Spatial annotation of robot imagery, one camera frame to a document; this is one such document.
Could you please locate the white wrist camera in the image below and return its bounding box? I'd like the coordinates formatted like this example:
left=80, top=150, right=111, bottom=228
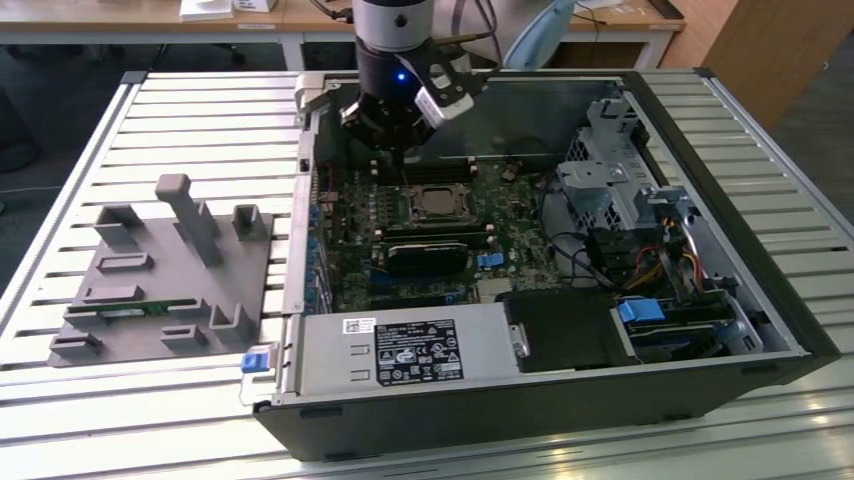
left=411, top=49, right=477, bottom=122

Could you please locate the wooden desk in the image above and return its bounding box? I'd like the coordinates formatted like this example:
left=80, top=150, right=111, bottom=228
left=0, top=0, right=689, bottom=71

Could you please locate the grey metal drive cage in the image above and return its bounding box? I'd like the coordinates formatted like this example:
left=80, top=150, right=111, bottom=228
left=557, top=97, right=669, bottom=236

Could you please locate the silver power supply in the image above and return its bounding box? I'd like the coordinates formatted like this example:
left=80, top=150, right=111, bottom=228
left=292, top=302, right=526, bottom=401

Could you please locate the green RAM stick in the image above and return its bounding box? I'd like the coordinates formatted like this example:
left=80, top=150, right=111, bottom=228
left=66, top=298, right=202, bottom=319

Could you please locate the yellow power wire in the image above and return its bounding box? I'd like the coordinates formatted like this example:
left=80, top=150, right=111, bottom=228
left=630, top=262, right=666, bottom=291

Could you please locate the black PC case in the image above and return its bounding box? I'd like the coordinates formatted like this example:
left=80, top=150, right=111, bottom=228
left=236, top=67, right=843, bottom=464

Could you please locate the wooden cabinet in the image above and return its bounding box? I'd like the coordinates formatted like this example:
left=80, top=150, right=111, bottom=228
left=659, top=0, right=854, bottom=131

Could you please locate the black plastic bay cover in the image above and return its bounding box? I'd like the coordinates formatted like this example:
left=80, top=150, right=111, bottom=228
left=497, top=288, right=635, bottom=375

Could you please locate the blue case latch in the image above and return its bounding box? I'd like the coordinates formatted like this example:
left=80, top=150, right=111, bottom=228
left=240, top=349, right=276, bottom=375

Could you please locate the grey parts rack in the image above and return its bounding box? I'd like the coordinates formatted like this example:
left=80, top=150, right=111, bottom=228
left=47, top=173, right=279, bottom=370

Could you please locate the black graphics card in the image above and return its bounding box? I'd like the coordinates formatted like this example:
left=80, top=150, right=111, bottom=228
left=383, top=240, right=470, bottom=279

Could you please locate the green motherboard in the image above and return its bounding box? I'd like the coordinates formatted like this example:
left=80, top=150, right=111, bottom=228
left=310, top=157, right=582, bottom=314

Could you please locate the silver finned heat sink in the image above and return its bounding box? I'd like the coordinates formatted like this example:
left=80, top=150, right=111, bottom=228
left=477, top=277, right=514, bottom=302

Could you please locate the hard disk in blue carrier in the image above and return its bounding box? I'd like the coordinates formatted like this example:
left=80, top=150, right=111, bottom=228
left=617, top=297, right=735, bottom=361

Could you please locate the CPU socket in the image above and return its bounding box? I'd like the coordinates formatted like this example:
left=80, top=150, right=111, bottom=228
left=406, top=182, right=479, bottom=224

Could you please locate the silver CPU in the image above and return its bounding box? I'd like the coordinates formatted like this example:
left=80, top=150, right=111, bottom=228
left=420, top=188, right=466, bottom=214

